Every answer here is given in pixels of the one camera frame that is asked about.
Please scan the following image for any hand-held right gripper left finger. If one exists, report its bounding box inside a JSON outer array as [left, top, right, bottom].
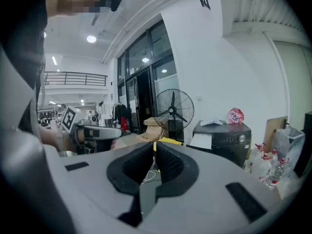
[[43, 141, 156, 234]]

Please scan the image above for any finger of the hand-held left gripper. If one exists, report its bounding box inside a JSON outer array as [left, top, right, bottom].
[[81, 125, 122, 140]]

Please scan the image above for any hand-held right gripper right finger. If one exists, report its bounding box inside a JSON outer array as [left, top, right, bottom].
[[138, 141, 293, 234]]

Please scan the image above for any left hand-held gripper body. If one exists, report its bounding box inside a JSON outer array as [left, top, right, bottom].
[[60, 105, 117, 155]]

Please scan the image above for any person's left forearm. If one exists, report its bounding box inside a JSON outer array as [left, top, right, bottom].
[[39, 125, 61, 152]]

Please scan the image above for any red detergent bag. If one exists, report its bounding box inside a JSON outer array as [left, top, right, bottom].
[[226, 107, 245, 125]]

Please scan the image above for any rack of dark clothes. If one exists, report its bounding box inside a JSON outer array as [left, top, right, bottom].
[[111, 102, 129, 132]]

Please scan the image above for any black balcony railing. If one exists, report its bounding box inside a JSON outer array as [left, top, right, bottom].
[[43, 71, 108, 87]]

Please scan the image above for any cardboard box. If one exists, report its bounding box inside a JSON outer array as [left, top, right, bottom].
[[138, 117, 169, 144]]

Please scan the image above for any black washing machine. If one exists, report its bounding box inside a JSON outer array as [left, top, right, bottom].
[[186, 121, 252, 168]]

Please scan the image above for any black framed glass door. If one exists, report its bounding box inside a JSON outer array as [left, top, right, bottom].
[[117, 19, 180, 141]]

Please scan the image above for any black screen panel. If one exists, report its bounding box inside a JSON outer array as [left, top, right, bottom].
[[167, 119, 185, 142]]

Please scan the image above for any checked cloth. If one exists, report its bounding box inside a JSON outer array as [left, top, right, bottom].
[[199, 117, 223, 127]]

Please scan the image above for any small clear water bottle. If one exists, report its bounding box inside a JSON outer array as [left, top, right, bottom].
[[265, 158, 286, 190]]

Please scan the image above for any wooden board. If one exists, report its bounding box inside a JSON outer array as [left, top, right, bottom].
[[264, 116, 289, 154]]

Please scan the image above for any translucent plastic bag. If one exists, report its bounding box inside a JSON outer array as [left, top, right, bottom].
[[272, 127, 306, 172]]

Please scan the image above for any white cable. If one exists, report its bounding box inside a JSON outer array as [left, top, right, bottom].
[[142, 169, 159, 184]]

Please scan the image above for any black pedestal fan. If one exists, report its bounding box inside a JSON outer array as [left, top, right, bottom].
[[153, 88, 195, 141]]

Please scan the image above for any black head camera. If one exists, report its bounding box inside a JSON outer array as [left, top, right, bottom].
[[110, 0, 124, 12]]

